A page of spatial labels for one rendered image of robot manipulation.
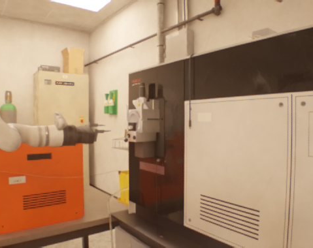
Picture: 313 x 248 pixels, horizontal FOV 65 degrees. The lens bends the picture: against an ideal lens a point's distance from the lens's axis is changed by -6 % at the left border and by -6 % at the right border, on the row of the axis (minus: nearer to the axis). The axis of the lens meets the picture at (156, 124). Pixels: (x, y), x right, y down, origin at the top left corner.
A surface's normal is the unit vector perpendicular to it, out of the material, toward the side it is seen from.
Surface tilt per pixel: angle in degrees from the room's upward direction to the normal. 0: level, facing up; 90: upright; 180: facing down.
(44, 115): 90
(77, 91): 90
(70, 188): 90
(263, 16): 90
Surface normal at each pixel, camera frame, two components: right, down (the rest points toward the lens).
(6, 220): 0.62, 0.01
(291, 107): -0.79, 0.00
